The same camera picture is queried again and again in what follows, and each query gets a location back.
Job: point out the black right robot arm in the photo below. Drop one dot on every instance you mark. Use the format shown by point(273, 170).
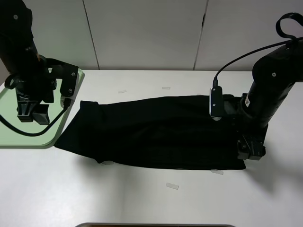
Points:
point(274, 75)

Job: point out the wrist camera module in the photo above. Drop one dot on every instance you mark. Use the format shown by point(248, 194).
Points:
point(216, 103)
point(68, 73)

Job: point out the clear tape marker front left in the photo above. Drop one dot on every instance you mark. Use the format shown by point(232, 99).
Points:
point(107, 163)

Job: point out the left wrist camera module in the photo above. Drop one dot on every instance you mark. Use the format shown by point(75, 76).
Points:
point(68, 73)

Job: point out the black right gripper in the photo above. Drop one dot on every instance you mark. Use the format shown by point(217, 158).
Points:
point(251, 132)

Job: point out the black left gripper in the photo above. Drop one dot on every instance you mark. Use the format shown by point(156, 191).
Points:
point(37, 86)

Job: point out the clear tape marker front centre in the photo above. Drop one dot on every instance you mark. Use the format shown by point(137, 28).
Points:
point(172, 186)

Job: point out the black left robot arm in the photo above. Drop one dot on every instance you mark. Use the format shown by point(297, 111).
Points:
point(27, 69)

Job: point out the clear tape marker front right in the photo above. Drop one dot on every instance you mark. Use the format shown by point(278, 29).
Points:
point(220, 172)

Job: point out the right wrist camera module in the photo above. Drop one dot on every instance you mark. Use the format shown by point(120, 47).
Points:
point(216, 103)

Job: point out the black short sleeve shirt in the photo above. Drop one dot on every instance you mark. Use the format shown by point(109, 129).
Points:
point(171, 132)

